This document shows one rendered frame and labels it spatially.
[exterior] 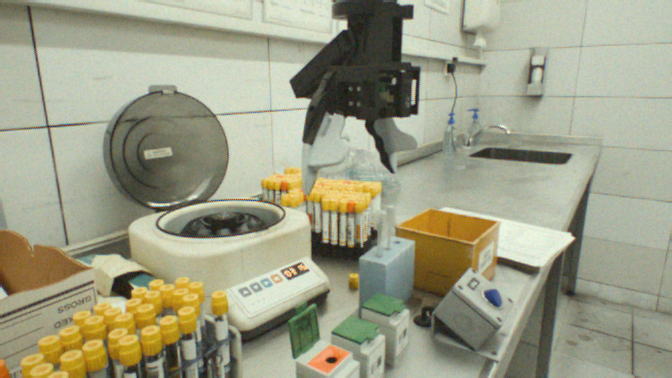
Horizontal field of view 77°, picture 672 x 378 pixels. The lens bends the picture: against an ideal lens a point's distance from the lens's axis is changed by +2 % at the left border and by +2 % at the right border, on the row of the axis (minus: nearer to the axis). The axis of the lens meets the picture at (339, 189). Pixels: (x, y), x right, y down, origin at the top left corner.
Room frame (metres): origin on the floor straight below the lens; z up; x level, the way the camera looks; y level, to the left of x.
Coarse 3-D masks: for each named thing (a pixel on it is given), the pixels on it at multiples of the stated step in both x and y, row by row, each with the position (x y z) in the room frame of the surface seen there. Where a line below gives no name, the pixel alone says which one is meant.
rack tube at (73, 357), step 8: (72, 352) 0.30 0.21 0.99; (80, 352) 0.30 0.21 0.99; (64, 360) 0.29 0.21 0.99; (72, 360) 0.29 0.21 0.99; (80, 360) 0.29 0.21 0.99; (64, 368) 0.29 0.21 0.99; (72, 368) 0.29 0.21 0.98; (80, 368) 0.29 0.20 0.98; (72, 376) 0.29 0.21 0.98; (80, 376) 0.29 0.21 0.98
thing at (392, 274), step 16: (384, 240) 0.59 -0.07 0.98; (400, 240) 0.59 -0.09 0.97; (368, 256) 0.53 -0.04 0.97; (384, 256) 0.53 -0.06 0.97; (400, 256) 0.54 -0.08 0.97; (368, 272) 0.52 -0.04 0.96; (384, 272) 0.51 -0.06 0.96; (400, 272) 0.55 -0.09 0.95; (368, 288) 0.52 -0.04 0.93; (384, 288) 0.51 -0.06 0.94; (400, 288) 0.55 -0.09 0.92; (416, 304) 0.57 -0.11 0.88
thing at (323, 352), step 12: (312, 348) 0.36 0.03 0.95; (324, 348) 0.36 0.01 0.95; (336, 348) 0.36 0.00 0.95; (300, 360) 0.34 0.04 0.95; (312, 360) 0.34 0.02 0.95; (324, 360) 0.34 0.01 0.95; (336, 360) 0.35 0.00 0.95; (348, 360) 0.35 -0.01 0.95; (300, 372) 0.34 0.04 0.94; (312, 372) 0.33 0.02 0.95; (324, 372) 0.33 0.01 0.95; (336, 372) 0.33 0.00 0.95; (348, 372) 0.34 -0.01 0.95
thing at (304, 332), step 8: (304, 304) 0.37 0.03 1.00; (312, 304) 0.38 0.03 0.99; (296, 312) 0.36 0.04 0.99; (304, 312) 0.36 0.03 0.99; (312, 312) 0.37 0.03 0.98; (296, 320) 0.35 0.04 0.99; (304, 320) 0.36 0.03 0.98; (312, 320) 0.37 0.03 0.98; (296, 328) 0.35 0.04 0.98; (304, 328) 0.36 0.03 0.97; (312, 328) 0.37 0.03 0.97; (296, 336) 0.35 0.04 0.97; (304, 336) 0.36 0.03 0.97; (312, 336) 0.37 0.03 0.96; (296, 344) 0.35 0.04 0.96; (304, 344) 0.36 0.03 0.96; (312, 344) 0.37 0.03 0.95; (296, 352) 0.35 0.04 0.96; (304, 352) 0.35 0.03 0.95
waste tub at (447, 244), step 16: (400, 224) 0.67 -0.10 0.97; (416, 224) 0.71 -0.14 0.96; (432, 224) 0.76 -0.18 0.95; (448, 224) 0.74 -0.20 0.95; (464, 224) 0.72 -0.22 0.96; (480, 224) 0.70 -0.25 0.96; (496, 224) 0.67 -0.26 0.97; (416, 240) 0.64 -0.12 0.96; (432, 240) 0.62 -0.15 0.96; (448, 240) 0.60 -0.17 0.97; (464, 240) 0.72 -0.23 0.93; (480, 240) 0.60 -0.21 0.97; (496, 240) 0.67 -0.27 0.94; (416, 256) 0.63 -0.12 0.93; (432, 256) 0.62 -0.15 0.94; (448, 256) 0.60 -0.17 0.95; (464, 256) 0.59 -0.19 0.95; (480, 256) 0.61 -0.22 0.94; (496, 256) 0.68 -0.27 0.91; (416, 272) 0.63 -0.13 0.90; (432, 272) 0.62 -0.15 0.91; (448, 272) 0.60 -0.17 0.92; (464, 272) 0.59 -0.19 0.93; (480, 272) 0.61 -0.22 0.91; (432, 288) 0.62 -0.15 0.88; (448, 288) 0.60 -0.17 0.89
